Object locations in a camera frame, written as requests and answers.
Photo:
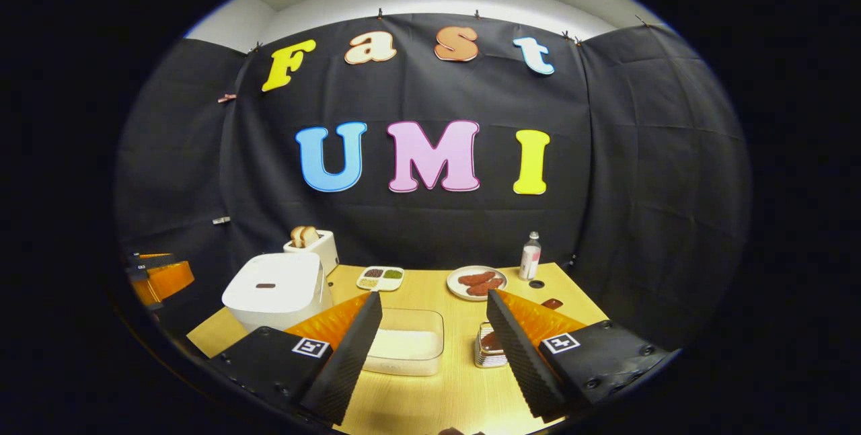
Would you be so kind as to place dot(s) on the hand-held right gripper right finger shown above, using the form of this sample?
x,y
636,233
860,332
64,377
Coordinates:
x,y
525,361

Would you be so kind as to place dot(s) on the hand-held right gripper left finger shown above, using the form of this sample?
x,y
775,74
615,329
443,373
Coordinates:
x,y
343,354

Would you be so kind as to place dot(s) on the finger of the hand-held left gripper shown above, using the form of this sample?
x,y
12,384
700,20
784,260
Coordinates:
x,y
151,263
168,282

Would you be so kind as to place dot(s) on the brown wooden spoon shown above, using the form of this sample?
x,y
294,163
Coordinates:
x,y
551,304

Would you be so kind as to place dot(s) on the white rice heap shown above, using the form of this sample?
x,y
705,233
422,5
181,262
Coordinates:
x,y
407,344

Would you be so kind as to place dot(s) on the white rice cooker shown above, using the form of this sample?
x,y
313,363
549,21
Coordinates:
x,y
269,294

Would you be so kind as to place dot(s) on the clear plastic container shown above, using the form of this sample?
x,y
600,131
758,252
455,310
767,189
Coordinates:
x,y
410,317

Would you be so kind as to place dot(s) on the red-brown meat piece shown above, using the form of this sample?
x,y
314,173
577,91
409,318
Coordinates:
x,y
476,278
485,288

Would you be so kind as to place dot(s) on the white divided grain dish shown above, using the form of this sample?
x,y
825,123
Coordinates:
x,y
381,278

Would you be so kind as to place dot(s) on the round white plate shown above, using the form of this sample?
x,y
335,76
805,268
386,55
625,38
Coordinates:
x,y
454,289

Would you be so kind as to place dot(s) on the clear bottle with pink label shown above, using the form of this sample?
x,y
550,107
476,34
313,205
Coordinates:
x,y
530,260

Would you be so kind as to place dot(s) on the white toaster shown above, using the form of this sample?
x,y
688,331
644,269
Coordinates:
x,y
326,250

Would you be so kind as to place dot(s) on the toasted bread slice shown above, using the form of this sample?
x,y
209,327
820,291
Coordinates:
x,y
311,235
296,236

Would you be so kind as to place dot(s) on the pink cloth clip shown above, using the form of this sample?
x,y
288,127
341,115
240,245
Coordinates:
x,y
227,97

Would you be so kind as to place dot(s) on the black backdrop cloth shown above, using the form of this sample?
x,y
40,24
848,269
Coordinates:
x,y
639,186

